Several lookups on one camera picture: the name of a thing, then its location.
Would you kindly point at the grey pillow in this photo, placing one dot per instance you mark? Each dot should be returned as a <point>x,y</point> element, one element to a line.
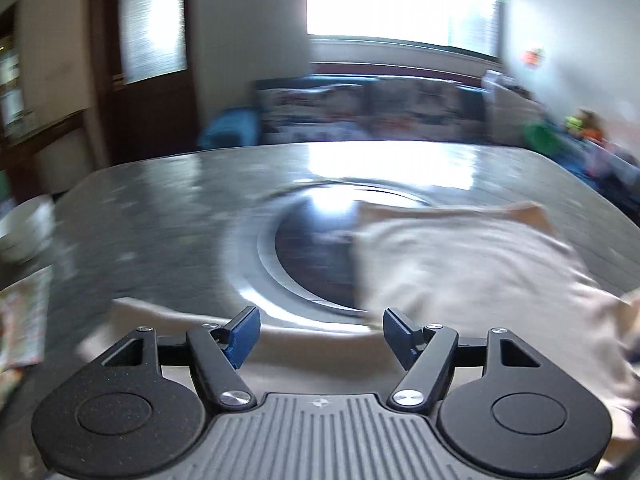
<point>507,110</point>

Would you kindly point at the teddy bear toy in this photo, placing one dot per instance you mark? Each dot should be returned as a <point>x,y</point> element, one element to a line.
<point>585,127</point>

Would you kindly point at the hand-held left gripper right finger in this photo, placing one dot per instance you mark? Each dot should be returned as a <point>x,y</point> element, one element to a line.
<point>400,335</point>

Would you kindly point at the butterfly print cushion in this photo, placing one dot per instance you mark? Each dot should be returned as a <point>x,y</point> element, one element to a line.
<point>310,115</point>
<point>420,110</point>

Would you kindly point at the white bowl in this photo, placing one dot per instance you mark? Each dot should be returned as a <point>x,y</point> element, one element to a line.
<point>25,230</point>

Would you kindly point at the colourful pinwheel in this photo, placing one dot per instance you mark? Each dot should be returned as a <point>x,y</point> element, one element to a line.
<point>533,57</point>

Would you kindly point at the cream garment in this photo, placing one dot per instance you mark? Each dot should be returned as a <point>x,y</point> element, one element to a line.
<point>450,270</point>

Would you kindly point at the blue bench sofa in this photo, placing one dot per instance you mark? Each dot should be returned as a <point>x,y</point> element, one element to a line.
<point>230,130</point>

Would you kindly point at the window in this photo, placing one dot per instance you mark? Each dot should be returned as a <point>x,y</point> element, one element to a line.
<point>390,0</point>

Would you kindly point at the round metal table inset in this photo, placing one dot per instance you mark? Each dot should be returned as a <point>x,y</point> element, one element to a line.
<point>310,270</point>

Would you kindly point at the brown door with frosted glass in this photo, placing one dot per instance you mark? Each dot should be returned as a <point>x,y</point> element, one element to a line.
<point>150,120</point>

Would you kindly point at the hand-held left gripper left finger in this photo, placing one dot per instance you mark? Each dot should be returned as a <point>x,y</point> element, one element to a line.
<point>242,335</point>

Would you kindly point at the green plastic basin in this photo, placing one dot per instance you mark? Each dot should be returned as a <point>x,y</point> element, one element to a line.
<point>542,141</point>

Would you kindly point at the colourful magazine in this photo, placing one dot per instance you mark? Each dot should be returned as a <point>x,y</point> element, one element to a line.
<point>22,320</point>

